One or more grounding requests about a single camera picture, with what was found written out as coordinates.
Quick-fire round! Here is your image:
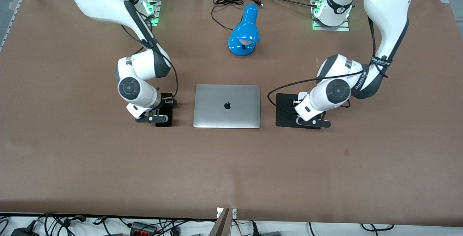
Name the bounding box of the black mouse pad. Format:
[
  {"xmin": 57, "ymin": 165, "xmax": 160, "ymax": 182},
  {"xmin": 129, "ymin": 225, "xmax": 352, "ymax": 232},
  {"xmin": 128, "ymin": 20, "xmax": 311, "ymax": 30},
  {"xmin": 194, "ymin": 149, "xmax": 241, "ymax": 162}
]
[{"xmin": 275, "ymin": 93, "xmax": 322, "ymax": 130}]

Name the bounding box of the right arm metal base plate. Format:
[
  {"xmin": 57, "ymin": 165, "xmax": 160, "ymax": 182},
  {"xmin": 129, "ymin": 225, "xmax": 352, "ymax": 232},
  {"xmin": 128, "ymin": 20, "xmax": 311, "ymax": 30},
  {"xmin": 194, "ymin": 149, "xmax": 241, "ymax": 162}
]
[{"xmin": 143, "ymin": 0, "xmax": 160, "ymax": 26}]

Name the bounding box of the black smartphone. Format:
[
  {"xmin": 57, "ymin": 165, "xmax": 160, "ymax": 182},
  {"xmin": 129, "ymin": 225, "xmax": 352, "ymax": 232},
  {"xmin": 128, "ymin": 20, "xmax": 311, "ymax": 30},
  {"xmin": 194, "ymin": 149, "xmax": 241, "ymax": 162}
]
[{"xmin": 155, "ymin": 93, "xmax": 174, "ymax": 128}]

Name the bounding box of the blue desk lamp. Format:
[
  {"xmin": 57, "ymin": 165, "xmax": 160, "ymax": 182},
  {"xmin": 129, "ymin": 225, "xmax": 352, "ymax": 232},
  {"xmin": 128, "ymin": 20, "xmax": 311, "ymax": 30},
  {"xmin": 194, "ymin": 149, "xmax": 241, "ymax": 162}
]
[{"xmin": 228, "ymin": 4, "xmax": 260, "ymax": 57}]

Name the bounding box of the black lamp power cable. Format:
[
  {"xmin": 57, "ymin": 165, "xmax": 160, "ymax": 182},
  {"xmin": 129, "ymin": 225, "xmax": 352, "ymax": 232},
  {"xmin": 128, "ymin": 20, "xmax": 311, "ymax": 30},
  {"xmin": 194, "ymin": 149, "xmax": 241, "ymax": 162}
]
[{"xmin": 211, "ymin": 0, "xmax": 263, "ymax": 31}]

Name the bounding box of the black looped cable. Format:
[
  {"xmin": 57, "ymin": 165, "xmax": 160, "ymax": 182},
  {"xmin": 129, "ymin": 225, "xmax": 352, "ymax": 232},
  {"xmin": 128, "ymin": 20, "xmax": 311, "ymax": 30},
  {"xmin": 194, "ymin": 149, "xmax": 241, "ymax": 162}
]
[{"xmin": 361, "ymin": 223, "xmax": 395, "ymax": 232}]

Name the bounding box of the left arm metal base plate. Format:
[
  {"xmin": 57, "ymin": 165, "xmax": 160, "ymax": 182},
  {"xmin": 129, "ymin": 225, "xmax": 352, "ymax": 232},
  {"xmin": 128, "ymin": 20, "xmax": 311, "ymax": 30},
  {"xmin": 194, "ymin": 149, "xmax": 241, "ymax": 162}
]
[{"xmin": 311, "ymin": 0, "xmax": 351, "ymax": 31}]

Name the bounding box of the black box with red connectors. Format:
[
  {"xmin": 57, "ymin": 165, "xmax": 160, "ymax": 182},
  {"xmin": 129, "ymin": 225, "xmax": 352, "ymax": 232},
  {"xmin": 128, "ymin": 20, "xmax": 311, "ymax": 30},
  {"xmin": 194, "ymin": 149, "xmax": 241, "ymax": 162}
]
[{"xmin": 129, "ymin": 221, "xmax": 158, "ymax": 236}]

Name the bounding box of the silver closed laptop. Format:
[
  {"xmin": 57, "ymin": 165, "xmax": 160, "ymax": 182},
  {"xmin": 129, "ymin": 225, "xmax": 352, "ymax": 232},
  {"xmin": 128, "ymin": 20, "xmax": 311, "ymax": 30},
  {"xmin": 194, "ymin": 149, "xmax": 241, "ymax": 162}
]
[{"xmin": 193, "ymin": 84, "xmax": 262, "ymax": 129}]

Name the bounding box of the black tangled cable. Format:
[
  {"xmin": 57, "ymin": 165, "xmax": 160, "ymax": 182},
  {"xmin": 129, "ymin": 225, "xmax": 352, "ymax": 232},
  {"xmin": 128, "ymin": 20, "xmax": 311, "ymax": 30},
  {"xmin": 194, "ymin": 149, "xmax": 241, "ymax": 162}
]
[{"xmin": 36, "ymin": 213, "xmax": 88, "ymax": 236}]

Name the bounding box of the black power adapter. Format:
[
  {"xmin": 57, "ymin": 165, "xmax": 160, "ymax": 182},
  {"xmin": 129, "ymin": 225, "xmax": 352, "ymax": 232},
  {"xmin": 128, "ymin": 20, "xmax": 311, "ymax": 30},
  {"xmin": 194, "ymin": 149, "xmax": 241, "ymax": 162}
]
[{"xmin": 10, "ymin": 225, "xmax": 39, "ymax": 236}]

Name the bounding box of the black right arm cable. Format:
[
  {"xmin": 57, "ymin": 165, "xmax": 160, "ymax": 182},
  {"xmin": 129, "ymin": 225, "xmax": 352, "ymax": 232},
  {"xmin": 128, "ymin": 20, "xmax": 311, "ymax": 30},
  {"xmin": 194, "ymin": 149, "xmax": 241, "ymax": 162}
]
[{"xmin": 120, "ymin": 24, "xmax": 179, "ymax": 100}]

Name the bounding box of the grey upright post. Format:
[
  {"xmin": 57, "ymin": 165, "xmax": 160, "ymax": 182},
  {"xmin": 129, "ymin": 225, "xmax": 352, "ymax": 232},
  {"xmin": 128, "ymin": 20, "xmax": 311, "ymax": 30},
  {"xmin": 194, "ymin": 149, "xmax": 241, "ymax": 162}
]
[{"xmin": 209, "ymin": 208, "xmax": 232, "ymax": 236}]

